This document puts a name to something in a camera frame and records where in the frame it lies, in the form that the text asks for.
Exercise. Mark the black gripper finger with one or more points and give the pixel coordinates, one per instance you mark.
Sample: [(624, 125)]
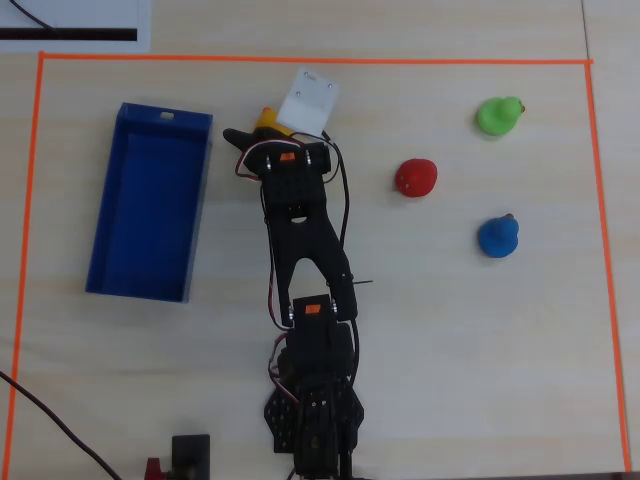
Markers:
[(237, 137)]

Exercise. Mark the yellow rubber duck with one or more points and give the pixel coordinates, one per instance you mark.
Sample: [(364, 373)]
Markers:
[(267, 119)]

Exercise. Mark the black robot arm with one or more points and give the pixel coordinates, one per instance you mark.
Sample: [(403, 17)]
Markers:
[(305, 240)]

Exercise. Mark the blue plastic box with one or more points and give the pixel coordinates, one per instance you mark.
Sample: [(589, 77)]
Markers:
[(150, 210)]

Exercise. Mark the red rubber duck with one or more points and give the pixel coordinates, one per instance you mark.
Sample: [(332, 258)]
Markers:
[(416, 177)]

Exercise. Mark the green rubber duck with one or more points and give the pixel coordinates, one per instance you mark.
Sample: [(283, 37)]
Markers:
[(497, 116)]

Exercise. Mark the blue rubber duck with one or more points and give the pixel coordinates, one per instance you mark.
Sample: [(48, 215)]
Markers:
[(498, 237)]

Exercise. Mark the orange tape border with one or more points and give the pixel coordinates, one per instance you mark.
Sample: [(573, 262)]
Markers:
[(200, 58)]

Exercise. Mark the black tape strip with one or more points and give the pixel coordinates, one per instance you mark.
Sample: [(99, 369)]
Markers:
[(75, 34)]

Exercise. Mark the white paper sheet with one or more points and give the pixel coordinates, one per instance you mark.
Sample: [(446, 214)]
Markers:
[(75, 15)]

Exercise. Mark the black table clamp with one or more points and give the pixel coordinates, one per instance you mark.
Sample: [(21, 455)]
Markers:
[(191, 455)]

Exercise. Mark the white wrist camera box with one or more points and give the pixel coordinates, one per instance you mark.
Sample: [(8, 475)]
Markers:
[(310, 102)]

